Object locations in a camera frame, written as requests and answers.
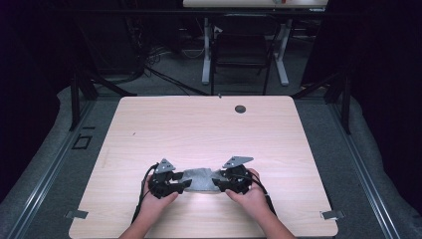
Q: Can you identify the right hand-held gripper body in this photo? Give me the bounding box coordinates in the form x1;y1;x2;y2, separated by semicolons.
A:
218;155;255;196

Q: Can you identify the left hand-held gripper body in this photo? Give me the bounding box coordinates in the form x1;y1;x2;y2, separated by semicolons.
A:
147;157;187;200

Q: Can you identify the grey sock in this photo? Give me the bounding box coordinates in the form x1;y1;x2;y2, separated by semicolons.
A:
182;178;223;194
180;167;223;191

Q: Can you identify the person's left hand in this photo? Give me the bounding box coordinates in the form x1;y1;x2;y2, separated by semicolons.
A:
141;177;180;221

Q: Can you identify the person's right hand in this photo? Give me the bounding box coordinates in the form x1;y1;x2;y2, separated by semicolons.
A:
224;167;273;223

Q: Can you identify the black tape square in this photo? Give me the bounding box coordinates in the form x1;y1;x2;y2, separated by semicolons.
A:
71;133;94;150

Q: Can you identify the black metal stand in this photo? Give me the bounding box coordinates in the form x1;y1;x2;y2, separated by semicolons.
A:
291;71;352;135
68;70;137;132

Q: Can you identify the white desk leg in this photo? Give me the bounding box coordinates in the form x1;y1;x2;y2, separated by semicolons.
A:
201;17;214;86
274;19;291;88

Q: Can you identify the black chair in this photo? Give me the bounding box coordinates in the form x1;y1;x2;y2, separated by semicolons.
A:
209;14;283;97

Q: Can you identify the white desk top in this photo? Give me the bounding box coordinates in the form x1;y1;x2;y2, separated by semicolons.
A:
182;0;329;9

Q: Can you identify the left hand-held gripper cable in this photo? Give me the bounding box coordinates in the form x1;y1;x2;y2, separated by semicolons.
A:
130;161;161;224

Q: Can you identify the hand-held gripper cable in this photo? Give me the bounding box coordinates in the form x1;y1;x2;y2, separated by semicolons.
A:
246;170;279;217
130;161;161;224

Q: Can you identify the right hand-held gripper cable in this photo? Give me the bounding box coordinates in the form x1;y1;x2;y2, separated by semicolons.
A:
246;170;279;217

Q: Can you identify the grey table bracket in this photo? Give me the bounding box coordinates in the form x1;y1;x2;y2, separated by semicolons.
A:
319;209;346;221
65;209;90;220

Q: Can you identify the bundle of black floor cables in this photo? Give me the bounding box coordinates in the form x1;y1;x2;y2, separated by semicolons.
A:
122;13;211;98

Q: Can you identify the aluminium floor rail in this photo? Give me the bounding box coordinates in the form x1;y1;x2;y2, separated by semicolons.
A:
327;99;403;239
5;99;98;239

